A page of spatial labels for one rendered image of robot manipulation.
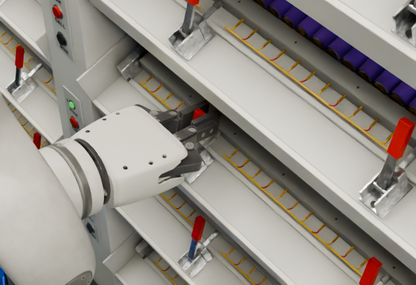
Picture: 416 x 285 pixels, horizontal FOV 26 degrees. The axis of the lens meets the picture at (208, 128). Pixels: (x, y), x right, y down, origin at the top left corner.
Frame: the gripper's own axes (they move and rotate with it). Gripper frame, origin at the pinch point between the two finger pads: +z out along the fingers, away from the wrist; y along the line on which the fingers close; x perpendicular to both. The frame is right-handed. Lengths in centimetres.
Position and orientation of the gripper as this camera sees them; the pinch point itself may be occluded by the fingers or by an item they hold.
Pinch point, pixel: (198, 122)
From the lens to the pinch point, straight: 102.4
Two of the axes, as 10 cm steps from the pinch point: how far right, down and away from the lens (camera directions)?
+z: 7.6, -3.5, 5.5
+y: 6.4, 5.5, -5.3
